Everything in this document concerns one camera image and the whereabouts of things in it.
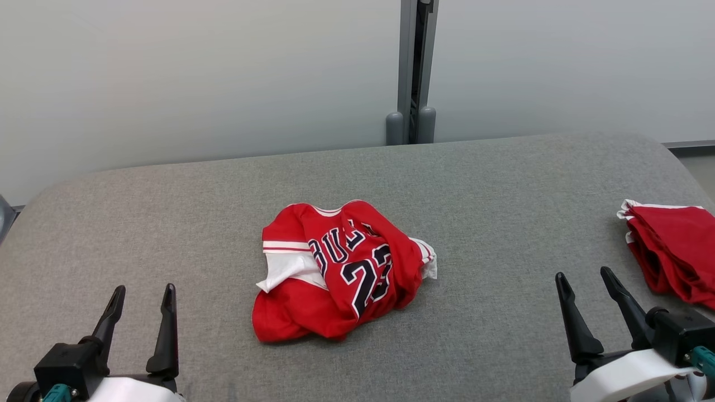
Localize grey metal frame piece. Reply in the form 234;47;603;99
0;194;17;243

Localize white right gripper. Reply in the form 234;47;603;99
555;266;696;402

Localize red shorts with white stripes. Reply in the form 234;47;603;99
617;199;715;310

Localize teal right camera connector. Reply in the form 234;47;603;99
690;346;715;381

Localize grey metal partition post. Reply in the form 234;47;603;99
385;0;439;146

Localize red Bulls 23 jersey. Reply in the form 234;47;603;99
251;199;438;343

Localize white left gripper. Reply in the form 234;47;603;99
84;283;185;402

